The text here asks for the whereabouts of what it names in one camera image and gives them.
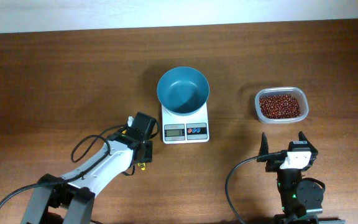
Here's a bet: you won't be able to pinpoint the clear plastic bean container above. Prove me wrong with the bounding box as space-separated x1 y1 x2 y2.
254 86 310 124

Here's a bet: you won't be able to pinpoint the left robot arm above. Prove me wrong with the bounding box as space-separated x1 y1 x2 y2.
22 112 160 223

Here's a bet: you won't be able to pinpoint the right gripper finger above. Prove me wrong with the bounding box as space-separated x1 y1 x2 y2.
259 132 269 156
298 131 311 146

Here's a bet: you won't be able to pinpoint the blue plastic bowl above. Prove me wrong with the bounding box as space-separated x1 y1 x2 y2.
157 67 210 116

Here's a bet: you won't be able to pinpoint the white digital kitchen scale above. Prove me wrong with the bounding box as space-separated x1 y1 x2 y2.
162 103 210 144

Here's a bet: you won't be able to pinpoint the yellow plastic measuring scoop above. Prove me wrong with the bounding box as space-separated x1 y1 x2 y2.
122 130 146 170

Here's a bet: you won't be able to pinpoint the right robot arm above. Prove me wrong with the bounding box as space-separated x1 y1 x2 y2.
257 132 346 224

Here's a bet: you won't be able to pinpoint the red adzuki beans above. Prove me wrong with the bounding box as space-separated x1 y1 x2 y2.
259 95 301 119

